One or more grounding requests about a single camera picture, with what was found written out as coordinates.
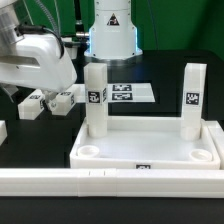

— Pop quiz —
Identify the white marker base plate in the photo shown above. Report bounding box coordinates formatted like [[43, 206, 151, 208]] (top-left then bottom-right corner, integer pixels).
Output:
[[72, 83, 155, 104]]

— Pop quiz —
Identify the white front rail fence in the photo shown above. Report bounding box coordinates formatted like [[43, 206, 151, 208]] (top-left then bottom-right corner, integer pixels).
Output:
[[0, 169, 224, 198]]

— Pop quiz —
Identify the black cable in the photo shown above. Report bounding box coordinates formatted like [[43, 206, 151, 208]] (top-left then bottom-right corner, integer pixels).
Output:
[[63, 31, 90, 48]]

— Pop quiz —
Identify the white desk top tray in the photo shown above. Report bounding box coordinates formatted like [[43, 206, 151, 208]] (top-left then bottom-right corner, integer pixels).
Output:
[[70, 116, 221, 170]]

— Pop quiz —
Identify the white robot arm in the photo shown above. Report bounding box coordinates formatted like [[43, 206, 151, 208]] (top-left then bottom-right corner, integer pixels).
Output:
[[0, 0, 142, 96]]

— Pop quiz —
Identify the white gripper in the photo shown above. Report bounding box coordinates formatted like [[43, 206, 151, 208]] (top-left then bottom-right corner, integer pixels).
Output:
[[0, 34, 77, 112]]

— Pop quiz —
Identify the white block left edge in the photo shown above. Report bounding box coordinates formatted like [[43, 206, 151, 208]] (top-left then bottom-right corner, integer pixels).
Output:
[[0, 120, 7, 146]]

